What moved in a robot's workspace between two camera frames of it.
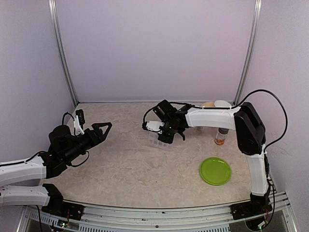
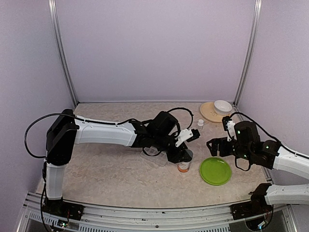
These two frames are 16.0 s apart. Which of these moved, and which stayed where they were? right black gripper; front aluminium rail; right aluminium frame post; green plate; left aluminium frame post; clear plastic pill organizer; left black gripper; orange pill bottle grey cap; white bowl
Moved: clear plastic pill organizer; right black gripper; orange pill bottle grey cap; left black gripper
Stayed: green plate; right aluminium frame post; front aluminium rail; left aluminium frame post; white bowl
